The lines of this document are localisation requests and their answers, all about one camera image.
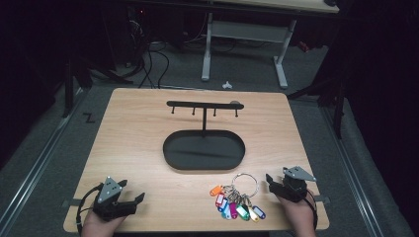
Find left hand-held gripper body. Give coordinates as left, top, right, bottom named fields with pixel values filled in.
left=92, top=176, right=137, bottom=222

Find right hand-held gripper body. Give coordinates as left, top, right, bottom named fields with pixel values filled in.
left=279, top=165, right=317, bottom=202

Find key ring with coloured tags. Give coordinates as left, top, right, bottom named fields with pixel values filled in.
left=209, top=172, right=267, bottom=222

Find black key stand with tray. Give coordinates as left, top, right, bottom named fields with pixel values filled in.
left=162, top=100, right=247, bottom=172

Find person's right hand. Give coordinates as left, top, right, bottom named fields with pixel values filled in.
left=277, top=190, right=317, bottom=237

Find person's left hand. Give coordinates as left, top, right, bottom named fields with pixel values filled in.
left=80, top=210, right=126, bottom=237

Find black metal stand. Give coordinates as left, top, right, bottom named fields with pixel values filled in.
left=286, top=62, right=348, bottom=140
left=60, top=57, right=134, bottom=119

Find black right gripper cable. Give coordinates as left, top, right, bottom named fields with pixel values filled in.
left=305, top=190, right=319, bottom=231

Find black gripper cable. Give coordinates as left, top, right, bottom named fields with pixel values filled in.
left=75, top=182, right=104, bottom=235
left=305, top=190, right=319, bottom=231

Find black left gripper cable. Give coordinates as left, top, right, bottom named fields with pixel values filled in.
left=75, top=182, right=104, bottom=235

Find metal floor rail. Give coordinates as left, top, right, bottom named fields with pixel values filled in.
left=0, top=88, right=87, bottom=233
left=319, top=105, right=385, bottom=237

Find black floor cables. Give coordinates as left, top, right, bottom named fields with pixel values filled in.
left=126, top=19, right=171, bottom=90

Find white desk with metal frame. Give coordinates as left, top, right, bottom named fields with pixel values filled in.
left=200, top=0, right=341, bottom=90

